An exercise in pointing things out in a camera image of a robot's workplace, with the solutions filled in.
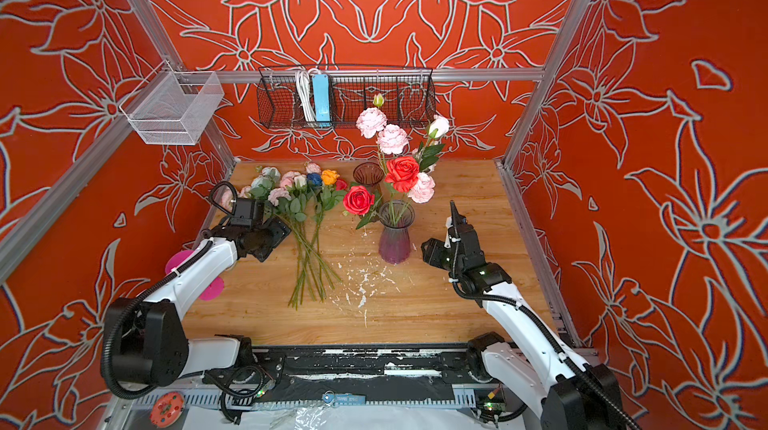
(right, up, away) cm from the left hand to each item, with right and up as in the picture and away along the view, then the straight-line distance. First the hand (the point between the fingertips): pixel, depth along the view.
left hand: (283, 233), depth 88 cm
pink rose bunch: (+1, +9, +15) cm, 18 cm away
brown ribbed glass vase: (+26, +18, +5) cm, 32 cm away
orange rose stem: (+11, +17, +16) cm, 26 cm away
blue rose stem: (+5, +18, +20) cm, 27 cm away
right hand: (+42, -3, -6) cm, 43 cm away
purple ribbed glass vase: (+34, -1, -6) cm, 34 cm away
